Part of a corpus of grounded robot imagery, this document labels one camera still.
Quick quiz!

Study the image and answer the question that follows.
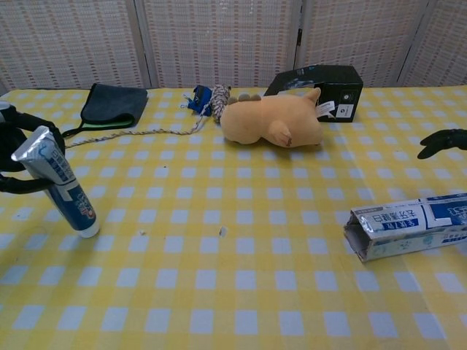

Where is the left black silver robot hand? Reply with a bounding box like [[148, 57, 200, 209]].
[[0, 101, 66, 196]]

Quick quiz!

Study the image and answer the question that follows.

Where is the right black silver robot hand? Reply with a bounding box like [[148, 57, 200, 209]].
[[417, 128, 467, 160]]

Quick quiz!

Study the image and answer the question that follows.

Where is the blue and white toothpaste tube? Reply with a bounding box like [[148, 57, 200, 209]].
[[10, 125, 101, 239]]

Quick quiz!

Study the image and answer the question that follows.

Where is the toothpaste carton box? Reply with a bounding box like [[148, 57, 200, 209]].
[[343, 192, 467, 263]]

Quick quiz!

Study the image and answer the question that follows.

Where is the black cardboard box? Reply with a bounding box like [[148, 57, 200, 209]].
[[263, 64, 364, 124]]

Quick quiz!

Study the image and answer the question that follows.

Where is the woven folding screen panel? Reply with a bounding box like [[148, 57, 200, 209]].
[[134, 0, 304, 89], [294, 0, 439, 88], [397, 0, 467, 88], [0, 0, 153, 92]]

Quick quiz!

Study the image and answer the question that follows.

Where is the dark grey cloth green trim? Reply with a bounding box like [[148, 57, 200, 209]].
[[61, 82, 149, 139]]

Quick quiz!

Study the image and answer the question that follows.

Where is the orange plush toy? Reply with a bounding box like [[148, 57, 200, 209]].
[[220, 87, 323, 148]]

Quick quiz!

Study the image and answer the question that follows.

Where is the blue clip bundle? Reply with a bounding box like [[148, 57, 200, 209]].
[[181, 85, 213, 117]]

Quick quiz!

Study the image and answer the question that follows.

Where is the yellow white checked tablecloth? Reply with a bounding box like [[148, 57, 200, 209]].
[[0, 86, 467, 350]]

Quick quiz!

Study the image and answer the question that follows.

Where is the braided white speckled rope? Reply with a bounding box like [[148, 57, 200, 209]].
[[64, 83, 234, 149]]

